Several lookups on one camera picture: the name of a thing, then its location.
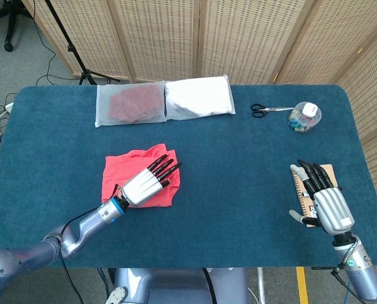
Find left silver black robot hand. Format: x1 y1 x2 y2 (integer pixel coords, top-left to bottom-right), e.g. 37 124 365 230
120 154 183 208

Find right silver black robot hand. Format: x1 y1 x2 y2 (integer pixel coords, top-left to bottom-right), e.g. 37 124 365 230
288 159 356 236

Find coral red t-shirt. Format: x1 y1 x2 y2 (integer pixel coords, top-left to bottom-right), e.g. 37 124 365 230
101 143 182 209

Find kraft spiral notebook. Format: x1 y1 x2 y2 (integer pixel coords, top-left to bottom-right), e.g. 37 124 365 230
290 163 352 228

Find frosted bag with maroon garment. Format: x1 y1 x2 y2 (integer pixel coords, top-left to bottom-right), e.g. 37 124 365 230
94 80 167 128

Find blue carpet table cover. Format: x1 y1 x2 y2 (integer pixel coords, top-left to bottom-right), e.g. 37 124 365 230
0 84 377 269

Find clear jar of binder clips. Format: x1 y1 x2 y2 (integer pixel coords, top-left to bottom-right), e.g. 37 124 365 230
286 101 322 133

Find white earbuds case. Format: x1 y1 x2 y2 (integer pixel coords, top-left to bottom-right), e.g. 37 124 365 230
302 102 318 117

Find grey table leg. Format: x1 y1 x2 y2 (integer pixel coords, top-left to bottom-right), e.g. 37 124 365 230
256 268 267 304

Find frosted bag with white garment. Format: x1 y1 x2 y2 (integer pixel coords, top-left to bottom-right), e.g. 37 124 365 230
164 74 236 121

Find blue-grey robot torso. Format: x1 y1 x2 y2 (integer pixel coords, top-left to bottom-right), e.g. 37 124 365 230
107 267 249 304

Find wicker folding screen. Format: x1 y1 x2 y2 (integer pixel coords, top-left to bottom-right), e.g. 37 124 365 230
22 0 377 304

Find black tripod stand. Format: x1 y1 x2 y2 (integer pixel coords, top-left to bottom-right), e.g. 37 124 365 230
44 0 121 86

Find black office chair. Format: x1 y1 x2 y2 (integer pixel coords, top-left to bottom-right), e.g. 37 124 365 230
0 0 34 54

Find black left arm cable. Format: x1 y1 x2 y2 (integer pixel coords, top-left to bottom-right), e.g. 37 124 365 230
60 183 123 304

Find black torso cable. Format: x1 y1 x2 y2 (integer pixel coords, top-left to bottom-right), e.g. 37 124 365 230
202 268 217 304

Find black-handled scissors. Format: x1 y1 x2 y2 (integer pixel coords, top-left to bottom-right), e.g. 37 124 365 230
250 103 295 119

